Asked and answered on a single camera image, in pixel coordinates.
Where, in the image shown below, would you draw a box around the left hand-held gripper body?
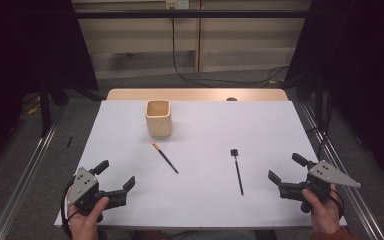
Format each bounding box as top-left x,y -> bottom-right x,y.
67,166 -> 128,214

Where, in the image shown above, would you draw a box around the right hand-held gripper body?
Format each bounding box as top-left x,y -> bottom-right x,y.
278,159 -> 362,214

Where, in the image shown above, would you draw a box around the black brush with square head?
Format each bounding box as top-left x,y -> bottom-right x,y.
230,148 -> 245,197

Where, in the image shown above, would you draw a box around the black pencil with orange end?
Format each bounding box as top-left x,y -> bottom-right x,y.
151,140 -> 180,175

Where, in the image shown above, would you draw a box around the beige square pen holder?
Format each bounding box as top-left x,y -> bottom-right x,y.
144,99 -> 173,138

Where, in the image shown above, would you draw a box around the person's left hand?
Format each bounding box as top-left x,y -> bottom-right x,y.
67,196 -> 110,240

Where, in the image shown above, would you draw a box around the person's right hand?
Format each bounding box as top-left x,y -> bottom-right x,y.
301,188 -> 343,235

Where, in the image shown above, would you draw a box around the white sheet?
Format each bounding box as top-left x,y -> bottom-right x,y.
53,99 -> 348,231

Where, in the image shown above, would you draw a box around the yellow floor tape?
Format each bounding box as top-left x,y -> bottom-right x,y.
26,103 -> 42,116

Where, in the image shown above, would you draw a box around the wooden table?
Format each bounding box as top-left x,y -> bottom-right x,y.
105,88 -> 289,102

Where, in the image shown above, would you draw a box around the black curtain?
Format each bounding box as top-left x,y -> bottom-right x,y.
284,0 -> 384,194
0,0 -> 99,178

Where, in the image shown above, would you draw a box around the black horizontal bar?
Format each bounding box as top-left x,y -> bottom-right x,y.
74,9 -> 311,19

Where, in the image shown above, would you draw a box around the left hand-held gripper cable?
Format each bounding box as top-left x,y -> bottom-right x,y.
60,178 -> 78,238

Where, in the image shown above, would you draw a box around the hand-held gripper cable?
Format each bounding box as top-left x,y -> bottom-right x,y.
60,178 -> 78,238
328,187 -> 345,221

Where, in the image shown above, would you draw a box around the black floor cables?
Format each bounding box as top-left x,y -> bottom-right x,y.
308,96 -> 333,158

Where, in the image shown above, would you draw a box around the right hand-held gripper cable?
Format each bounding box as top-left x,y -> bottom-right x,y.
328,187 -> 345,221

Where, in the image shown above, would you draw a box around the metal floor rail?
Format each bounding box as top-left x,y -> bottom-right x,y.
0,109 -> 66,240
299,101 -> 384,240

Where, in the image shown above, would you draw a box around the black stand post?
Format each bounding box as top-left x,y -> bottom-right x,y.
314,73 -> 325,128
38,76 -> 53,138

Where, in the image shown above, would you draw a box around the long black wall cable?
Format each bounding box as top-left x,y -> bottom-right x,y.
170,8 -> 291,88

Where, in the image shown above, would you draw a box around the white wall socket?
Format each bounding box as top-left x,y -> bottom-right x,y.
165,0 -> 190,10

